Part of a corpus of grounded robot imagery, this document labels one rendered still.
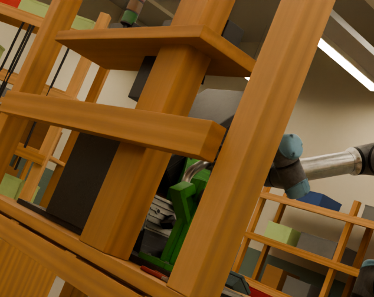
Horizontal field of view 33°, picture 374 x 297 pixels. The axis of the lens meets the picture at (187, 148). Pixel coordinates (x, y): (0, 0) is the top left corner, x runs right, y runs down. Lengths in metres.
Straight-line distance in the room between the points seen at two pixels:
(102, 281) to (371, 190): 7.10
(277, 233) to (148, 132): 6.89
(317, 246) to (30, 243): 6.28
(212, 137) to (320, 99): 8.23
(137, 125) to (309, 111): 8.06
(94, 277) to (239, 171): 0.52
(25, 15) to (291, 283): 4.84
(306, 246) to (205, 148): 6.76
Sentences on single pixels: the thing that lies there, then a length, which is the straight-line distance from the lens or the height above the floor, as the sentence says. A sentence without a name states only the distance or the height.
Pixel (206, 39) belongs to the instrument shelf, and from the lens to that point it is 1.71.
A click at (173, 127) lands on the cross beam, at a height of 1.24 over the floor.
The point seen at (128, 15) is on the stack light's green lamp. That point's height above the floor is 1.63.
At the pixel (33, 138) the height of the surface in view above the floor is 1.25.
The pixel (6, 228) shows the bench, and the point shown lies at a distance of 2.26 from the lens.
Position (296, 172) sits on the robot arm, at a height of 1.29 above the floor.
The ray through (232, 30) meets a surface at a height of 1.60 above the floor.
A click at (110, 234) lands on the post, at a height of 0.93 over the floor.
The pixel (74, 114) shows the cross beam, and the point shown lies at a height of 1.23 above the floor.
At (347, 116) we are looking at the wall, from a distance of 9.26.
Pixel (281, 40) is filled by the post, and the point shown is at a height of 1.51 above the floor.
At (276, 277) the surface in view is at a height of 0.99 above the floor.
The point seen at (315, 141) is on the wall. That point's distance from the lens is 9.40.
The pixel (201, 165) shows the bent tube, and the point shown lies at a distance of 2.03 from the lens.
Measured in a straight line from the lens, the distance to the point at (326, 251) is 7.98.
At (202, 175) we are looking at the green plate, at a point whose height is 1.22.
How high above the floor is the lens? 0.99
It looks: 8 degrees up
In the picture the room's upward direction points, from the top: 22 degrees clockwise
